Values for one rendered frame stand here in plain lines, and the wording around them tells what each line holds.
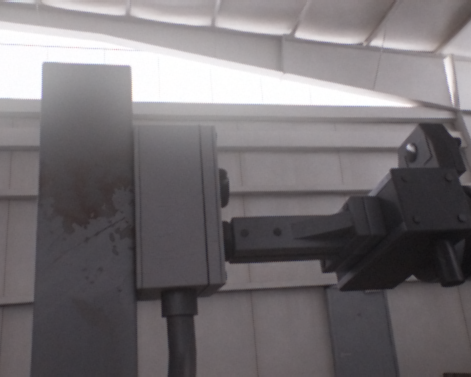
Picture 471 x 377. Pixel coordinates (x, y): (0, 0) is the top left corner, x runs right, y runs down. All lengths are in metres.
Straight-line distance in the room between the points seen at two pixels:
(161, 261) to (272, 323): 8.67
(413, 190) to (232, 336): 8.51
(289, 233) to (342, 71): 10.27
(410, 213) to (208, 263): 0.14
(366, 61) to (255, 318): 5.20
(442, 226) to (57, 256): 0.24
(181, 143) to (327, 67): 10.21
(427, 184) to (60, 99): 0.25
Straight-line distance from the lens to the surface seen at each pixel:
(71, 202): 0.37
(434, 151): 0.46
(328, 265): 0.44
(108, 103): 0.40
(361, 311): 9.37
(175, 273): 0.36
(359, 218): 0.39
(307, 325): 9.17
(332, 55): 10.75
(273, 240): 0.39
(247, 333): 8.93
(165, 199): 0.37
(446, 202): 0.39
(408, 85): 11.09
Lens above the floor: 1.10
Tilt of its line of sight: 18 degrees up
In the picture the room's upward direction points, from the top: 5 degrees counter-clockwise
